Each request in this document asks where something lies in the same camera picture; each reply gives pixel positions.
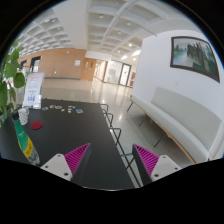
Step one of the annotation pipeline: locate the white patterned paper cup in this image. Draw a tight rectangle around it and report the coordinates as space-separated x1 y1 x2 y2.
18 108 29 125

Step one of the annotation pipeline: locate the framed landscape painting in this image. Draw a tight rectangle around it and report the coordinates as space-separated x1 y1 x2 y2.
170 36 220 82

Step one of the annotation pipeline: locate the long white bench sofa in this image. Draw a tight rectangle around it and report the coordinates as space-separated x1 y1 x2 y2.
131 87 224 163

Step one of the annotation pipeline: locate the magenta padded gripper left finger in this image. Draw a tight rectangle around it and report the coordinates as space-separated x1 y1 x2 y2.
41 143 92 184

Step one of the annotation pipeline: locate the white standing sign card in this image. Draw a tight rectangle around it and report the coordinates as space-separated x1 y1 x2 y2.
22 72 44 109

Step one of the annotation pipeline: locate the green plastic water bottle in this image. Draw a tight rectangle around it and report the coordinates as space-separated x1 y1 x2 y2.
12 112 40 165

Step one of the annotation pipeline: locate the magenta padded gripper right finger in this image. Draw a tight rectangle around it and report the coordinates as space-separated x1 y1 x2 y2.
132 144 181 185

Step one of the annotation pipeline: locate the black metal chair frame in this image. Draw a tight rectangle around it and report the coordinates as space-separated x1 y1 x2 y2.
100 103 141 187

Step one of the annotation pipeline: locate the red round coaster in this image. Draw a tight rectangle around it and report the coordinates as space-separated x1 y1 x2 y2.
31 121 43 130

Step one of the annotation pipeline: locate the blue square coaster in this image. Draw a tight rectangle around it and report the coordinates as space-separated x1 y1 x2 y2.
76 109 83 113

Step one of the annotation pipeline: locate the green leafy potted plant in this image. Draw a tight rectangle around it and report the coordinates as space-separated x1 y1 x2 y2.
0 40 26 127

